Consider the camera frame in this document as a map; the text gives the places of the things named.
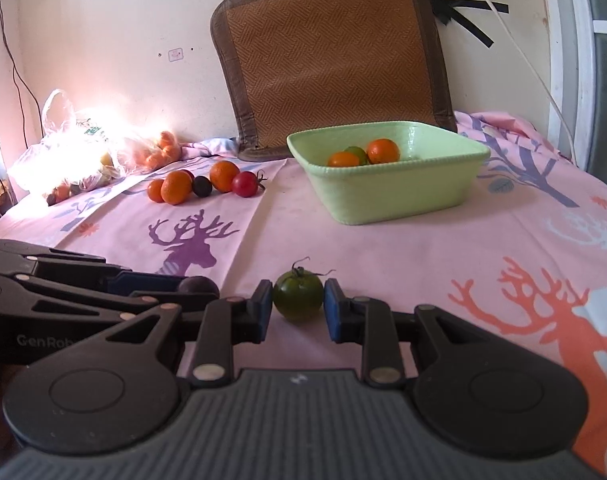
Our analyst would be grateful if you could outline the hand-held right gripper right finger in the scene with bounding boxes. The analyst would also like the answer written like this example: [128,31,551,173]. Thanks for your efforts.
[323,278,495,387]

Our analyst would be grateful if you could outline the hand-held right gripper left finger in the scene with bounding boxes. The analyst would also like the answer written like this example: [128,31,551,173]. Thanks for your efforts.
[102,281,275,388]

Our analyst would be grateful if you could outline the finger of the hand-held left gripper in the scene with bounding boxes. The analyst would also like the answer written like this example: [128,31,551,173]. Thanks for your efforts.
[0,271,220,322]
[0,239,190,295]

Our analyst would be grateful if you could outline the green tomato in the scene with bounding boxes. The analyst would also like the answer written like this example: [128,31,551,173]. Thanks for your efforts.
[272,257,336,324]

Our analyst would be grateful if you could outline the dark purple passion fruit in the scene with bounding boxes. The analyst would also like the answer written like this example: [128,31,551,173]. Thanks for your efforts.
[178,275,221,300]

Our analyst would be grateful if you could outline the light green square bowl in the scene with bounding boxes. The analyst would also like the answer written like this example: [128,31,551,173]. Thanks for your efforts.
[286,120,492,226]

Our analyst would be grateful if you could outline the pink deer printed bedsheet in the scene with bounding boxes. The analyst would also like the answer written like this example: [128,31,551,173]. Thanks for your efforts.
[0,110,607,477]

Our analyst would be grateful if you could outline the oval orange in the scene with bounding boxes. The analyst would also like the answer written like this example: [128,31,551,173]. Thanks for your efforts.
[161,170,193,206]

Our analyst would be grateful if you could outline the red tomato with stem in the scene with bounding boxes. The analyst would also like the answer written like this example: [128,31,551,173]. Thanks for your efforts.
[232,170,267,198]

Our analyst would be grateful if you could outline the clear plastic bag of oranges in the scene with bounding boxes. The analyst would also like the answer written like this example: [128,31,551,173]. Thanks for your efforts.
[114,129,185,173]

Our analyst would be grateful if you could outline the round orange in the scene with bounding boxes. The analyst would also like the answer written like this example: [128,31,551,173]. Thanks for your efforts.
[209,160,241,193]

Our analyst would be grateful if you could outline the white plastic bag of fruit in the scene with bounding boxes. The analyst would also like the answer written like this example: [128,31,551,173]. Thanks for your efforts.
[6,88,127,207]

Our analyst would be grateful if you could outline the large orange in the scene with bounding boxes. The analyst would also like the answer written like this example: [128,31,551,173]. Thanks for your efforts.
[366,138,401,164]

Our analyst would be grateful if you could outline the brown woven seat mat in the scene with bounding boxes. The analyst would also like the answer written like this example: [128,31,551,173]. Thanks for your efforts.
[210,0,459,163]

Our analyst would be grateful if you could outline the black tape strips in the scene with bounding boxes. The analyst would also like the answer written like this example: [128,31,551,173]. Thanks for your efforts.
[425,0,511,50]

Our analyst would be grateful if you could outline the thin black cable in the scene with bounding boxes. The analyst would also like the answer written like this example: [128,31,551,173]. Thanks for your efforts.
[0,0,47,142]

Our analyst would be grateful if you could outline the white power cable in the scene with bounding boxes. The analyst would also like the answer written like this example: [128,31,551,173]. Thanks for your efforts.
[451,0,577,162]

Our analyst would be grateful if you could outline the white window frame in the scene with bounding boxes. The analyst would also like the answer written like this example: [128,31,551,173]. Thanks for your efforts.
[535,0,607,177]

